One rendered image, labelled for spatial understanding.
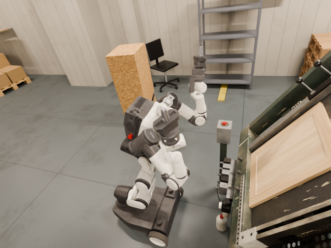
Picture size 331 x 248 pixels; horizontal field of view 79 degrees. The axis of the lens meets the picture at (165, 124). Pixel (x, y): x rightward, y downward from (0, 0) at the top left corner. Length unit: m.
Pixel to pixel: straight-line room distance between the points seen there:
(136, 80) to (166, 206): 1.74
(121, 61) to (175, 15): 2.08
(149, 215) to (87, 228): 0.73
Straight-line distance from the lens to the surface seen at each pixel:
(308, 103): 1.45
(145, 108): 1.30
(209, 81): 4.30
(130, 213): 2.27
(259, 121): 1.80
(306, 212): 0.99
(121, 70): 3.00
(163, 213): 2.16
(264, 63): 4.76
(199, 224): 2.29
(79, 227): 2.63
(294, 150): 1.31
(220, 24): 4.53
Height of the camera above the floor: 2.06
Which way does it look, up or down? 37 degrees down
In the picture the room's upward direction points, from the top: 10 degrees counter-clockwise
